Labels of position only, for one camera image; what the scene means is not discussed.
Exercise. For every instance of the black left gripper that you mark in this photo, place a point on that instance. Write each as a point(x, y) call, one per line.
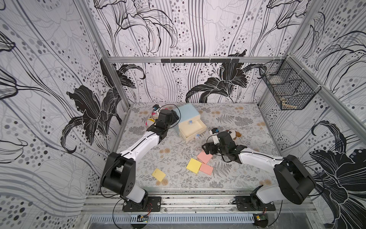
point(173, 116)

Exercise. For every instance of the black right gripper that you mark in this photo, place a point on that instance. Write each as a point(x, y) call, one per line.
point(208, 148)

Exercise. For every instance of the light blue drawer cabinet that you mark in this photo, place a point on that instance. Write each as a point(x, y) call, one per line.
point(190, 124)

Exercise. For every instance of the pink sticky note pad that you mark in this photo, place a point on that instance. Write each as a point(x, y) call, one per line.
point(206, 169)
point(203, 157)

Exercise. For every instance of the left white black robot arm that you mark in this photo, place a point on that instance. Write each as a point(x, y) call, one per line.
point(119, 175)

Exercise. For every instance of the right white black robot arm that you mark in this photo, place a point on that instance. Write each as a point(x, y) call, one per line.
point(294, 182)

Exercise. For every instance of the large yellow sticky note pad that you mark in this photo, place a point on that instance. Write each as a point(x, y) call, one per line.
point(194, 165)

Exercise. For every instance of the small yellow sticky note pad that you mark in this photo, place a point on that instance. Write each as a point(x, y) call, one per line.
point(158, 175)

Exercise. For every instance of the pink white plush toy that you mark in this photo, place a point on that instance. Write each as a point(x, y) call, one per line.
point(151, 119)

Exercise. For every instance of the brown plush toy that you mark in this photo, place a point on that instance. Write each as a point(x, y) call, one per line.
point(234, 134)

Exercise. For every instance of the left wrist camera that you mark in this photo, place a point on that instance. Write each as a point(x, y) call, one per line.
point(156, 108)

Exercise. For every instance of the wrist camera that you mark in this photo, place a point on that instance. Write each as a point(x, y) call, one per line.
point(156, 108)
point(214, 133)

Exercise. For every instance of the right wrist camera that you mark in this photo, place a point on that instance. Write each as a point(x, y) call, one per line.
point(214, 133)

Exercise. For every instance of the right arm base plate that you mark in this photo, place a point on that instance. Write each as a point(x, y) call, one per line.
point(247, 203)

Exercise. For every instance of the black bar on rail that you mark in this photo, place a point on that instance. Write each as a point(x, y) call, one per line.
point(205, 60)

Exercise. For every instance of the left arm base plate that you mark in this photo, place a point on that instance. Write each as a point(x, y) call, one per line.
point(148, 204)

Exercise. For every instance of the black wire basket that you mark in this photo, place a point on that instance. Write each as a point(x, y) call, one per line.
point(287, 85)

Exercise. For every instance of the white slotted cable duct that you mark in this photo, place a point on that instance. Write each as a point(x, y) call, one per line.
point(237, 218)

